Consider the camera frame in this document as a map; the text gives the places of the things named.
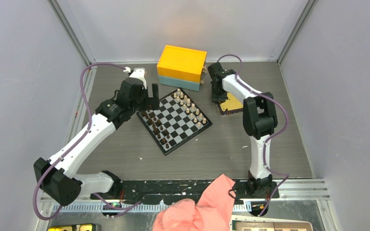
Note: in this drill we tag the pink cloth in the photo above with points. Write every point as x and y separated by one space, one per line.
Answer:
212 212

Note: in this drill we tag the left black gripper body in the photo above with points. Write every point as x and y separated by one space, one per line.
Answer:
145 102

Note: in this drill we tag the gold tin at bottom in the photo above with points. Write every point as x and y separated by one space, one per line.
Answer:
75 227

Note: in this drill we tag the wooden chess board box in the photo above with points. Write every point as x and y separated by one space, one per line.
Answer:
273 226

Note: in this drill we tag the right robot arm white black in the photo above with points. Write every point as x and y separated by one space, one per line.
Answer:
259 121

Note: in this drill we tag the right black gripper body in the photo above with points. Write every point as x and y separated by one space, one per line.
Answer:
218 94

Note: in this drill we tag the yellow and teal box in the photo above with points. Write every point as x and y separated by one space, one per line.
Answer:
182 67

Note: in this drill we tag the gold tin tray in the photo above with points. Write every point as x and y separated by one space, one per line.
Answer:
230 106

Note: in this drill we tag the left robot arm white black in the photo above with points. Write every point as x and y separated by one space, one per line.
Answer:
59 173

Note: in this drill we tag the black white chess board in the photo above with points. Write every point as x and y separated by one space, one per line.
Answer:
180 116

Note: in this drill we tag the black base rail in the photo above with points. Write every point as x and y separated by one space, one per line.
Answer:
152 192

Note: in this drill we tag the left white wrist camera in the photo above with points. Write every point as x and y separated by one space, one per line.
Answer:
138 73

